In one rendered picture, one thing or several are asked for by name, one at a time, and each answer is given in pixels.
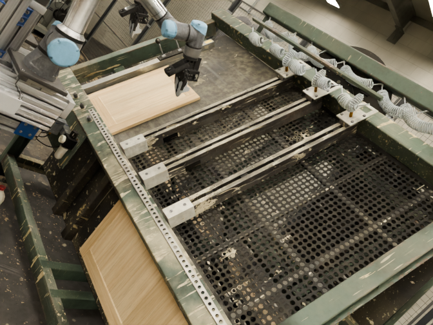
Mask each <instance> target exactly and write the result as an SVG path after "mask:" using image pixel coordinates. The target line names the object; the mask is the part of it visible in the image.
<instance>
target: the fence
mask: <svg viewBox="0 0 433 325"><path fill-rule="evenodd" d="M208 40H212V39H208ZM208 40H207V41H208ZM205 42H206V41H204V42H203V45H202V49H201V52H202V51H204V50H207V49H210V48H212V47H215V42H214V41H213V40H212V42H210V43H207V44H206V43H205ZM183 58H184V57H183V53H181V54H178V55H175V56H173V57H170V58H167V59H165V60H162V61H159V60H158V59H157V58H156V59H153V60H151V61H148V62H145V63H142V64H139V65H137V66H134V67H131V68H128V69H126V70H123V71H121V72H117V73H115V74H112V75H109V76H107V77H103V78H101V79H98V80H96V81H92V82H90V83H87V84H84V85H82V88H83V90H84V91H85V92H86V94H88V93H91V92H94V91H96V90H99V89H101V88H104V87H107V86H109V85H112V84H115V83H118V82H121V81H123V80H126V79H129V78H131V77H134V76H136V75H139V74H143V73H144V72H148V71H150V70H153V69H156V68H158V67H161V66H164V65H166V64H169V63H172V62H174V61H178V60H180V59H183Z"/></svg>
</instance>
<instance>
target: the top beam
mask: <svg viewBox="0 0 433 325"><path fill-rule="evenodd" d="M211 18H212V19H214V20H215V22H216V27H217V28H218V29H219V30H221V31H222V32H223V33H225V34H226V35H228V36H229V37H230V38H232V39H233V40H234V41H236V42H237V43H238V44H240V45H241V46H243V47H244V48H245V49H247V50H248V51H250V52H251V53H252V54H254V55H255V56H257V58H259V59H261V60H262V61H263V62H264V63H266V64H268V65H269V66H270V67H271V68H273V69H274V70H276V69H278V68H281V67H283V65H282V61H283V58H284V57H285V55H286V54H284V56H283V57H282V58H277V57H275V56H274V55H272V53H271V52H270V51H269V47H270V46H271V45H272V43H271V40H270V41H265V42H264V44H263V45H262V46H261V47H259V46H255V45H253V44H252V43H251V42H250V40H249V38H248V36H249V34H250V33H252V28H251V27H250V26H248V25H246V24H245V23H243V22H242V21H241V20H239V19H237V18H236V17H235V16H233V15H231V14H230V13H228V12H226V11H225V10H224V9H222V8H221V9H219V10H216V11H214V12H212V13H211ZM315 75H316V72H315V69H311V70H306V72H305V73H304V74H303V75H296V74H295V75H293V84H295V85H296V86H297V87H299V88H300V89H302V90H304V89H306V88H309V87H311V83H312V82H311V81H312V79H313V77H314V76H315ZM340 94H341V88H340V89H338V90H335V91H333V92H331V93H329V94H327V95H324V96H323V97H322V105H324V106H325V107H326V108H328V109H329V110H330V111H332V112H333V113H335V114H336V115H338V114H339V113H342V112H344V111H346V109H344V108H343V107H341V106H340V104H339V103H338V101H337V97H338V96H339V95H340ZM359 109H360V110H362V111H363V112H365V113H368V112H370V111H372V110H370V109H368V108H367V107H366V106H363V107H361V108H359ZM357 131H359V132H361V133H362V134H363V135H364V136H366V137H368V138H369V139H370V140H371V141H373V142H374V143H376V144H377V145H378V146H380V147H381V148H383V149H384V150H385V151H386V152H388V153H389V154H391V155H392V156H393V157H395V158H396V159H397V160H399V161H400V162H402V163H403V164H404V165H406V166H407V167H409V168H410V169H411V170H413V171H414V172H416V173H417V174H418V175H420V176H421V177H422V178H424V179H425V180H426V181H428V182H429V183H430V184H432V185H433V147H432V146H430V145H429V144H427V143H426V142H424V141H422V140H421V139H420V138H418V137H416V136H415V135H414V134H412V133H410V132H409V131H408V130H406V129H404V128H403V127H401V126H400V125H398V124H397V123H395V122H394V121H392V120H391V119H389V118H388V117H386V116H385V115H383V114H382V113H380V112H378V113H375V114H374V115H372V116H370V117H368V118H366V119H364V120H362V121H360V122H358V125H357Z"/></svg>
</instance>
